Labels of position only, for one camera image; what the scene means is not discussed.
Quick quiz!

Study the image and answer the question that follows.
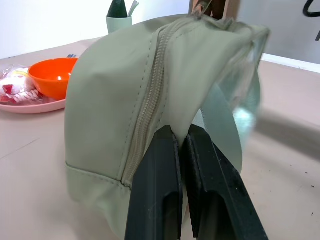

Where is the brown cardboard box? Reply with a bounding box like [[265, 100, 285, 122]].
[[187, 0, 241, 21]]

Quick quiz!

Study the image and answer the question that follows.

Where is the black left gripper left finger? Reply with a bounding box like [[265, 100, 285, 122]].
[[123, 124, 185, 240]]

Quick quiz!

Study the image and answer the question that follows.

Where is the dark green avocado toy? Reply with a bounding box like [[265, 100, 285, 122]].
[[107, 0, 128, 19]]

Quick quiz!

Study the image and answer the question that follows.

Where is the white red wrapped toy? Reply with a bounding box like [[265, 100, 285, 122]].
[[0, 63, 46, 105]]

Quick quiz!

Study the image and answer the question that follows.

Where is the black cable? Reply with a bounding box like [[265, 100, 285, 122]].
[[302, 0, 320, 19]]

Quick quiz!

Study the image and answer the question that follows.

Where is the white utensil in cup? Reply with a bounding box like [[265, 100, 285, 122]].
[[127, 0, 140, 18]]

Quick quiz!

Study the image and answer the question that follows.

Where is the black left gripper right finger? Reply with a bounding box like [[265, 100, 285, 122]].
[[183, 126, 270, 240]]

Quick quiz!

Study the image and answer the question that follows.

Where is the pale green cup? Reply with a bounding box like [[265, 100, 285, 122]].
[[106, 15, 133, 35]]

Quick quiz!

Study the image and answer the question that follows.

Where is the green zipper pouch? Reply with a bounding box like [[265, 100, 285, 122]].
[[63, 13, 272, 233]]

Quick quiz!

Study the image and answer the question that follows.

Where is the pink plate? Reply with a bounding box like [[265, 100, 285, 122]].
[[0, 96, 67, 115]]

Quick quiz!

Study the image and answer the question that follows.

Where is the orange plastic bowl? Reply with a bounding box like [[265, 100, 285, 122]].
[[27, 57, 79, 100]]

